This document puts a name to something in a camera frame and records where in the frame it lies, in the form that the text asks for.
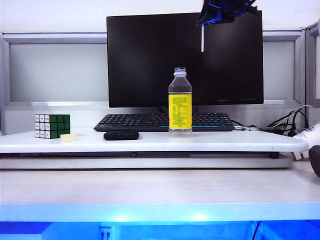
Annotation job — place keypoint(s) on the Rubik's cube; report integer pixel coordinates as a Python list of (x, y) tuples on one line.
[(52, 126)]

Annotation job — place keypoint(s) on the black flat case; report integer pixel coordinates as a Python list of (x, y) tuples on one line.
[(121, 135)]

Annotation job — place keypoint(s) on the thin wooden stick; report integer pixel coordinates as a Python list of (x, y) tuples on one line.
[(202, 37)]

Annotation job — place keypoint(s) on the clear bottle with yellow label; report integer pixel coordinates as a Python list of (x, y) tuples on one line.
[(180, 112)]

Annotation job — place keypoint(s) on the beige eraser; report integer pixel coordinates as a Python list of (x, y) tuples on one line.
[(68, 137)]

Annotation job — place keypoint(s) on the grey partition frame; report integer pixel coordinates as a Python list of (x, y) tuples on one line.
[(50, 37)]

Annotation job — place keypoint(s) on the black computer monitor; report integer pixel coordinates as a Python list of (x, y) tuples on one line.
[(155, 60)]

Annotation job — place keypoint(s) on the white tube with blue logo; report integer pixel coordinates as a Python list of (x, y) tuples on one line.
[(304, 138)]

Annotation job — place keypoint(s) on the black computer keyboard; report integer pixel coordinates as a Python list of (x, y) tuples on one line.
[(130, 122)]

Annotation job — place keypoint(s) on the white desk riser platform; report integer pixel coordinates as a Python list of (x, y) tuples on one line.
[(150, 145)]

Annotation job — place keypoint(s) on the black rounded object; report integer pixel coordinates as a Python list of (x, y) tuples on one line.
[(315, 160)]

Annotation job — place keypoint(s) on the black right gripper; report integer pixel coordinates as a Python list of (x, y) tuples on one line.
[(243, 7)]

